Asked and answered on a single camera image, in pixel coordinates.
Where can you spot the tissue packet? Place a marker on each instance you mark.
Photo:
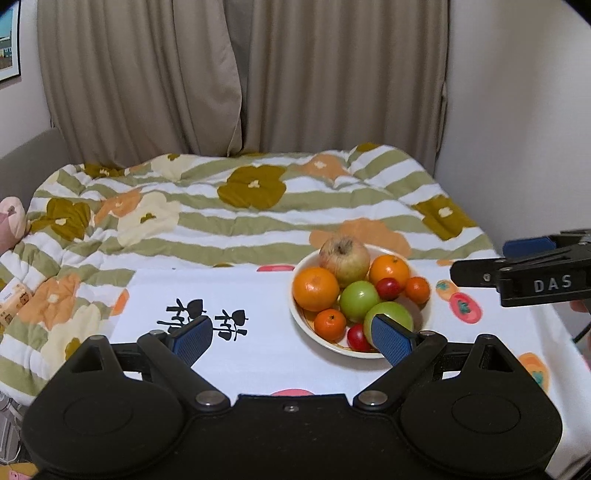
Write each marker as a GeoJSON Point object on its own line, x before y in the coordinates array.
{"type": "Point", "coordinates": [16, 302]}

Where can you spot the small reddish mandarin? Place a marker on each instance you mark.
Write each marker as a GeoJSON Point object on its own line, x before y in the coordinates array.
{"type": "Point", "coordinates": [418, 290]}

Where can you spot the red cherry tomato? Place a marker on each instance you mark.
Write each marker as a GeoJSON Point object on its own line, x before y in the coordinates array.
{"type": "Point", "coordinates": [389, 288]}
{"type": "Point", "coordinates": [358, 337]}

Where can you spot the beige curtain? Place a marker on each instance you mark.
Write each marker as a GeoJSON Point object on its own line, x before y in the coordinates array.
{"type": "Point", "coordinates": [138, 69]}
{"type": "Point", "coordinates": [346, 69]}

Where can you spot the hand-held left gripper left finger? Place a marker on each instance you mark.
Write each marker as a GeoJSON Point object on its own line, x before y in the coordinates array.
{"type": "Point", "coordinates": [194, 339]}

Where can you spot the pink plush toy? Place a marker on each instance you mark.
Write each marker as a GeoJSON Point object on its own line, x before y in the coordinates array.
{"type": "Point", "coordinates": [11, 224]}

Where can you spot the large orange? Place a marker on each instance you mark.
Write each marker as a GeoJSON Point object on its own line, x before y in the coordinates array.
{"type": "Point", "coordinates": [316, 288]}

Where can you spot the framed wall poster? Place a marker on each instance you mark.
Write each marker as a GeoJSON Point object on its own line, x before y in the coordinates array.
{"type": "Point", "coordinates": [9, 41]}

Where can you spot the small orange mandarin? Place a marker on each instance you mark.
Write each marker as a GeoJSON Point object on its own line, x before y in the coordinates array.
{"type": "Point", "coordinates": [330, 323]}

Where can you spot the cream printed bowl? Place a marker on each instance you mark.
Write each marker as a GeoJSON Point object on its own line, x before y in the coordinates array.
{"type": "Point", "coordinates": [421, 318]}

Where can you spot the green apple front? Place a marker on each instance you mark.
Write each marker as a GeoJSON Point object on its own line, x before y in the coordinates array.
{"type": "Point", "coordinates": [392, 310]}

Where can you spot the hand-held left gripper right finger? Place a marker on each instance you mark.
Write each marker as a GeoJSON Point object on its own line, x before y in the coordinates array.
{"type": "Point", "coordinates": [390, 340]}

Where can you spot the medium orange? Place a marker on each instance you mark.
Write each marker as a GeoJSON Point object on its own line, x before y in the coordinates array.
{"type": "Point", "coordinates": [390, 270]}

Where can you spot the beige upholstered headboard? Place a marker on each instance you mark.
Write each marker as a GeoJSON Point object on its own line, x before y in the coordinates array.
{"type": "Point", "coordinates": [27, 161]}

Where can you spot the white printed cloth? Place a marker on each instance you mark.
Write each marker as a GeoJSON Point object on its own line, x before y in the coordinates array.
{"type": "Point", "coordinates": [258, 350]}

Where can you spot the floral striped quilt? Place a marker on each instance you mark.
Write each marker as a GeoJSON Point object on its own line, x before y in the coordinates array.
{"type": "Point", "coordinates": [207, 212]}

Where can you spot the green apple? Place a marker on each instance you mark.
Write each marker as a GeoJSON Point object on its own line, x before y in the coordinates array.
{"type": "Point", "coordinates": [359, 300]}
{"type": "Point", "coordinates": [392, 310]}

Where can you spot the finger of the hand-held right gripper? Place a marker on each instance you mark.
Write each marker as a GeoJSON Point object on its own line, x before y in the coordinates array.
{"type": "Point", "coordinates": [531, 245]}
{"type": "Point", "coordinates": [475, 273]}

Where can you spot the yellow-red apple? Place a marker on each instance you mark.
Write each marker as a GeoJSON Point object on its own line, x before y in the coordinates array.
{"type": "Point", "coordinates": [344, 261]}

